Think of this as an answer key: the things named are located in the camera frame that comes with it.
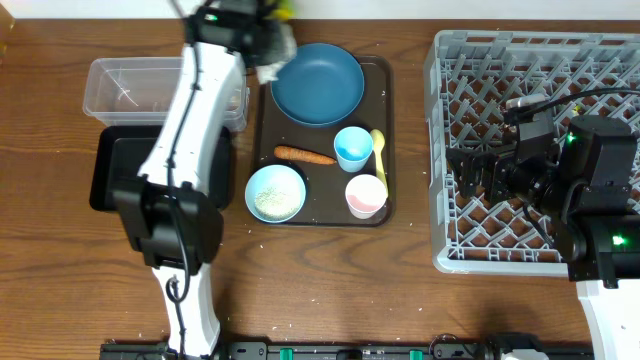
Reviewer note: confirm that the pink cup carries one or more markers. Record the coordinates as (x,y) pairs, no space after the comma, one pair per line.
(365,195)

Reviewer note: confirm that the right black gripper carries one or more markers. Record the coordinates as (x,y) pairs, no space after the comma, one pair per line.
(499,167)

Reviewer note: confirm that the clear plastic bin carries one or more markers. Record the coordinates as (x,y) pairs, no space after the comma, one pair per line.
(138,91)

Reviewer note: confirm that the white napkin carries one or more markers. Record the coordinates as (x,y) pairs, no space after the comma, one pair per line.
(276,47)

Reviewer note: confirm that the black rectangular bin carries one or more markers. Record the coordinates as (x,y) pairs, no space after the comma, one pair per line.
(123,149)

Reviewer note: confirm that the yellow plastic spoon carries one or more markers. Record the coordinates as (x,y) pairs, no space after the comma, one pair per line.
(378,140)

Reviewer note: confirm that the dark blue plate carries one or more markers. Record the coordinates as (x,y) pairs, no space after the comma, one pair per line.
(321,86)

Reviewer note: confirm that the white rice pile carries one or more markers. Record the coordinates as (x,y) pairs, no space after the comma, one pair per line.
(274,204)

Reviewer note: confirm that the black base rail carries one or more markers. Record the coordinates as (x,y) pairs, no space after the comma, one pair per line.
(436,351)

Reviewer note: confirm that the light blue bowl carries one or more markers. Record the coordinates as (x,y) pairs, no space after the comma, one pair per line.
(279,176)

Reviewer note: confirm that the dark brown serving tray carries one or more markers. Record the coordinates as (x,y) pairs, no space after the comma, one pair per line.
(325,203)

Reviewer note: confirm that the orange carrot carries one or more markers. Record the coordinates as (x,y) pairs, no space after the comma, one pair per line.
(296,154)

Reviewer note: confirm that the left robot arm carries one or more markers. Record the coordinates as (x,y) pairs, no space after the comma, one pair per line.
(165,209)

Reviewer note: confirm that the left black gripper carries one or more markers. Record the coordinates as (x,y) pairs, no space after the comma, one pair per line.
(278,41)

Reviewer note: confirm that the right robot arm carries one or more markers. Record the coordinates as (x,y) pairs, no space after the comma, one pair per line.
(582,185)

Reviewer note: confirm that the light blue cup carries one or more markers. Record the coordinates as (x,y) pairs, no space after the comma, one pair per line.
(353,147)

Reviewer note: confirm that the grey dishwasher rack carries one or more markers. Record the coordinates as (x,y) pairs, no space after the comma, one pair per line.
(469,76)

